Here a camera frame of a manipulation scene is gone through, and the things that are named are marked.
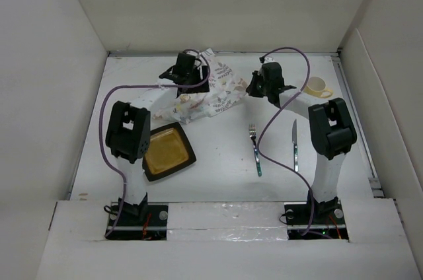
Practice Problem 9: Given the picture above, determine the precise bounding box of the floral animal print cloth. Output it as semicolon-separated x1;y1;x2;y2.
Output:
153;48;247;124

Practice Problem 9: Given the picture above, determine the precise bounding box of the square black yellow plate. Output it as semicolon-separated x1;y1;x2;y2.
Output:
143;122;197;182

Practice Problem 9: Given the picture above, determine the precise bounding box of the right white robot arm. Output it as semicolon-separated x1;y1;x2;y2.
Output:
247;57;357;223

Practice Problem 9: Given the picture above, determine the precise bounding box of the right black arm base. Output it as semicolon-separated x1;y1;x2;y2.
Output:
279;198;349;240

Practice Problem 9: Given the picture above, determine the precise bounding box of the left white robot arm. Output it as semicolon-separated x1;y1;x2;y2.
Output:
98;50;211;225

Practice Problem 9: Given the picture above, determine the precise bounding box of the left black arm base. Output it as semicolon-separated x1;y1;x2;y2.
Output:
104;202;169;241

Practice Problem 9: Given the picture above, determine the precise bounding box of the yellow ceramic mug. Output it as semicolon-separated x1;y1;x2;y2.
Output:
303;77;334;98

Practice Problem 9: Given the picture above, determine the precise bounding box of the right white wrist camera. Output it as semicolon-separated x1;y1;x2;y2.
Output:
259;56;276;64

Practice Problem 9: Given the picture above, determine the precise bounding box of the silver fork teal handle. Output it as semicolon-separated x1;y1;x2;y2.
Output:
249;124;262;177

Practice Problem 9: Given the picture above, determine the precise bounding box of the silver knife teal handle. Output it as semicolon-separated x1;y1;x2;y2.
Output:
291;120;299;172

